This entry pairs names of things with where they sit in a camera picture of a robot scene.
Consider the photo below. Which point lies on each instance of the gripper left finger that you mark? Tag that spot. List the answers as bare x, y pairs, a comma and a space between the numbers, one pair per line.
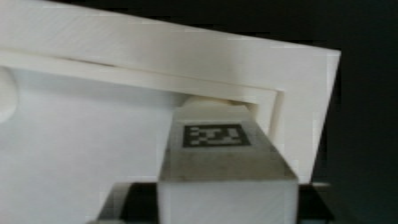
131, 207

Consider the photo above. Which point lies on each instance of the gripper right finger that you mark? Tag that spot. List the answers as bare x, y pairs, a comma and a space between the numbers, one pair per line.
316, 213

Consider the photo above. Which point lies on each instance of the white leg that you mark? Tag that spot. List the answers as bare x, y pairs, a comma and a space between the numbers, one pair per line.
227, 184

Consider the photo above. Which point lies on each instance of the white square tabletop part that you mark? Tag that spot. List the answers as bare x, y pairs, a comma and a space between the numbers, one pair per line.
85, 135

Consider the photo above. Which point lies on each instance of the white right fence rail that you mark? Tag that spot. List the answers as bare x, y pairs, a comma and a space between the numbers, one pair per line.
92, 44

